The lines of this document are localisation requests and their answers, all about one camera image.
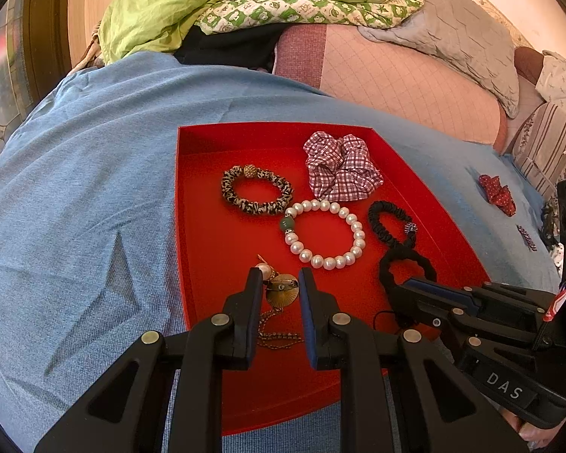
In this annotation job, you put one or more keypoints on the green quilt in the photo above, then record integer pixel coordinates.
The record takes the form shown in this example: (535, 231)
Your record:
(170, 4)

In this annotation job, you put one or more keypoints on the stained glass door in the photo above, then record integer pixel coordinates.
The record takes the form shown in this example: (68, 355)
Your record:
(0, 94)

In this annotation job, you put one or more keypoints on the white dotted scrunchie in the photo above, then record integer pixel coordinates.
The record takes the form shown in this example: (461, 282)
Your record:
(557, 255)

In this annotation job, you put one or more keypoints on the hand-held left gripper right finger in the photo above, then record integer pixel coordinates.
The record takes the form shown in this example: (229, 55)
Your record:
(308, 311)

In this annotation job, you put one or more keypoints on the grey pillow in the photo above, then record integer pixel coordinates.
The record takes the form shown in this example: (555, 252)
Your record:
(453, 33)

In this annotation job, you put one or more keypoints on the red plaid scrunchie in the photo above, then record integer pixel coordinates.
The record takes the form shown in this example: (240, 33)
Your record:
(339, 170)

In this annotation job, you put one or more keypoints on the small dark hair clip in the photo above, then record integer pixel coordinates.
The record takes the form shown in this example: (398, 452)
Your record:
(527, 237)

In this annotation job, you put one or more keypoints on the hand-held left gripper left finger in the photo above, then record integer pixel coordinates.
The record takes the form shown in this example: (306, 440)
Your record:
(246, 302)

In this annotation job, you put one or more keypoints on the blue blanket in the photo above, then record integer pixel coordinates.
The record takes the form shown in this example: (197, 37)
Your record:
(85, 198)

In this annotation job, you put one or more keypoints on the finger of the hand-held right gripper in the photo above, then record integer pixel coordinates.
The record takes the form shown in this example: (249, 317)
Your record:
(434, 290)
(424, 314)

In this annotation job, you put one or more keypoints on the white patterned cloth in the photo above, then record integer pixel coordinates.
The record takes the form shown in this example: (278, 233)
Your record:
(563, 80)

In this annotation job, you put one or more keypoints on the black cloth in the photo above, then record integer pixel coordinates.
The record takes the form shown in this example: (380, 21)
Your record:
(226, 52)

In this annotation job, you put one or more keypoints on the red dotted scrunchie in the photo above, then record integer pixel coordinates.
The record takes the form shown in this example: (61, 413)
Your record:
(497, 193)

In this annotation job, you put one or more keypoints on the striped floral cushion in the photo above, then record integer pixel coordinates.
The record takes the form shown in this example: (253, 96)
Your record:
(547, 146)

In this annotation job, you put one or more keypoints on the black and grey scrunchie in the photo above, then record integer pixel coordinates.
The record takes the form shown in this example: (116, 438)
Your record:
(549, 224)

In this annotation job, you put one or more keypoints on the person's right hand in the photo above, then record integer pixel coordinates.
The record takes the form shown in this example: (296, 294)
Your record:
(528, 436)

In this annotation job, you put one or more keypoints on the pink sofa cushion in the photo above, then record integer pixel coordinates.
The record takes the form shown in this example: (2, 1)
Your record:
(382, 75)

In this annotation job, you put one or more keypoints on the red tray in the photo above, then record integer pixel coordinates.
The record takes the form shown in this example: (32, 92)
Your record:
(207, 226)

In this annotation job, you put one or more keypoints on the mauve sofa armrest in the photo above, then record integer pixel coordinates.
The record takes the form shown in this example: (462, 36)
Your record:
(528, 63)

